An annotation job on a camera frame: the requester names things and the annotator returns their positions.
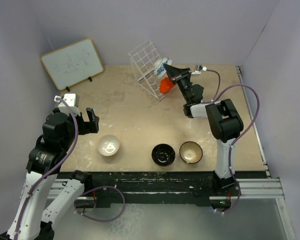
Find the whiteboard with wooden frame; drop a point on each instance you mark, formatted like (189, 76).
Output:
(72, 64)

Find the blue and white bowl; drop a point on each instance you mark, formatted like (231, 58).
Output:
(159, 69)

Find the black glossy bowl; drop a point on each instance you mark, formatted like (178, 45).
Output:
(163, 155)

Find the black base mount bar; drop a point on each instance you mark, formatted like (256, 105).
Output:
(158, 187)

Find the brown patterned bowl cream inside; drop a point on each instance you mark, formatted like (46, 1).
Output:
(191, 152)

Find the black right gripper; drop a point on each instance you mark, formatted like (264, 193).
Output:
(178, 75)

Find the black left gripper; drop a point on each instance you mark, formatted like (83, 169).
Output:
(91, 126)

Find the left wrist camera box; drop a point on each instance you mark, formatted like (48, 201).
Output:
(72, 101)

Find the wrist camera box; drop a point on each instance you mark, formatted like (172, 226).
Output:
(198, 69)
(72, 101)

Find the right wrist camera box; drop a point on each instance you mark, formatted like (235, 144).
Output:
(198, 69)

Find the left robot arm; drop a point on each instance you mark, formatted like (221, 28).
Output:
(34, 219)

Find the white wire dish rack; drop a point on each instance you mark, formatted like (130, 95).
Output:
(142, 60)

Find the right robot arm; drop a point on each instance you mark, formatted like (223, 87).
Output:
(224, 121)

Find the white bowl with orange rim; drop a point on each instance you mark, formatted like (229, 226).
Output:
(108, 145)

